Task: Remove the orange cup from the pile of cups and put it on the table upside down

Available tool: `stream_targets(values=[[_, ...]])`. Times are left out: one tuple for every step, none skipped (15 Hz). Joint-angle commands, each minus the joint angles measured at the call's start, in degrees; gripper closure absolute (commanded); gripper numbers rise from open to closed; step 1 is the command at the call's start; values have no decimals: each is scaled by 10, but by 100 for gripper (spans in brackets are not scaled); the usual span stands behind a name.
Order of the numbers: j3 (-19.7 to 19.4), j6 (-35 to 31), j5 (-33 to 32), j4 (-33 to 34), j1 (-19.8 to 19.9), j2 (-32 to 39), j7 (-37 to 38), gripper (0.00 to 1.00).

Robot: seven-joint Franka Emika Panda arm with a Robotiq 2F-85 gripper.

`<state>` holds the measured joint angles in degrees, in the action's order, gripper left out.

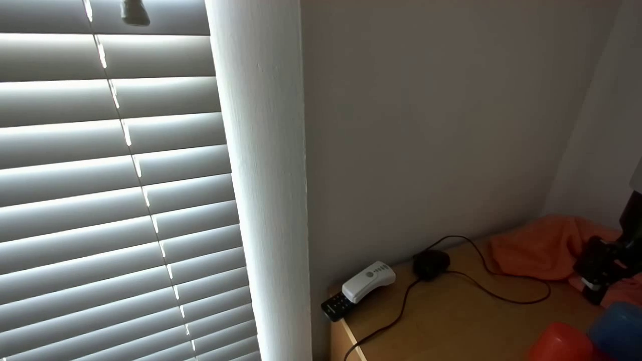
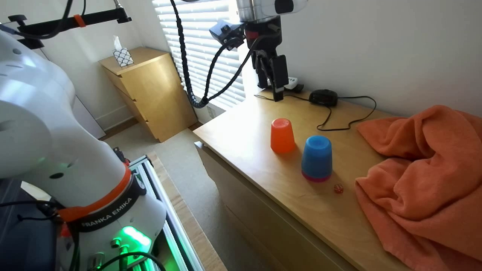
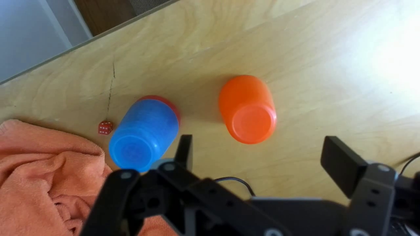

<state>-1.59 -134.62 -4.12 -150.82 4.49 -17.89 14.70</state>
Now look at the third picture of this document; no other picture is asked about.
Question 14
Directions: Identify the red die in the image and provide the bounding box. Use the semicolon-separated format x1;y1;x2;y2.
98;120;114;135

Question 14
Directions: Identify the blue plastic cup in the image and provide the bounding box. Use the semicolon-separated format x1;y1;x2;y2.
108;98;179;173

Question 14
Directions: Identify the orange towel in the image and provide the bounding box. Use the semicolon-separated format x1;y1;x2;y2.
0;119;179;236

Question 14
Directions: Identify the orange plastic cup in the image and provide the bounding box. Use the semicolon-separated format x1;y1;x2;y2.
218;75;277;145

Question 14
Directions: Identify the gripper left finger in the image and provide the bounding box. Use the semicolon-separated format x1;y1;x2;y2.
80;134;289;236

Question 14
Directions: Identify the red plastic cup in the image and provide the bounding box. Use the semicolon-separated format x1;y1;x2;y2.
137;95;181;127

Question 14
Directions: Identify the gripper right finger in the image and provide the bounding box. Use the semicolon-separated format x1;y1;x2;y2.
320;136;420;236

